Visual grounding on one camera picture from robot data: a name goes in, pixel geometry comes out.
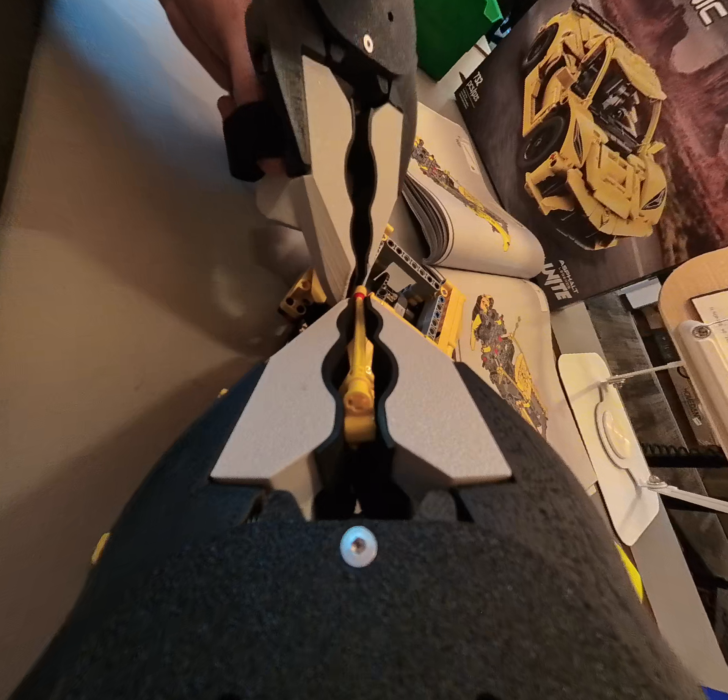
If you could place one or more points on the open instruction booklet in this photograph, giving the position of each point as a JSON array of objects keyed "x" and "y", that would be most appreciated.
[{"x": 512, "y": 251}]

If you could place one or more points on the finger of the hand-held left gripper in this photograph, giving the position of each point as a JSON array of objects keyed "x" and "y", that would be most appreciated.
[
  {"x": 387, "y": 165},
  {"x": 327, "y": 160}
]

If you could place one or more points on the white lamp stand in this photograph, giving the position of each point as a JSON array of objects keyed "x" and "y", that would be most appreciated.
[{"x": 580, "y": 416}]

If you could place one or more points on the yellow toy brick model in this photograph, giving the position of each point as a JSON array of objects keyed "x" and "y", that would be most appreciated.
[{"x": 443, "y": 313}]

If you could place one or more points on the white printed board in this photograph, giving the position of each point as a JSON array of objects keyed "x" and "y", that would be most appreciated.
[{"x": 711, "y": 359}]

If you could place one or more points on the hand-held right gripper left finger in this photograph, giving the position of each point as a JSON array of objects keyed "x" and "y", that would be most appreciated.
[{"x": 273, "y": 427}]

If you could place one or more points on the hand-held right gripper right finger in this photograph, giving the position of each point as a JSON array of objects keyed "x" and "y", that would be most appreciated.
[{"x": 443, "y": 427}]

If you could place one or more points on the yellow flexible brick rod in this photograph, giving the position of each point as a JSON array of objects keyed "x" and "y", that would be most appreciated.
[{"x": 358, "y": 404}]

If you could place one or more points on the green box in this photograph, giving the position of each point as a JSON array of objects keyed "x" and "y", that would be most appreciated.
[{"x": 449, "y": 18}]

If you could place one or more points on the dark printed toy box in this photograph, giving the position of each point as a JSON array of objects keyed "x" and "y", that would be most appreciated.
[{"x": 495, "y": 57}]

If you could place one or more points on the person's left hand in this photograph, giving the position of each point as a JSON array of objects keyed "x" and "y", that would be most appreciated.
[{"x": 216, "y": 23}]

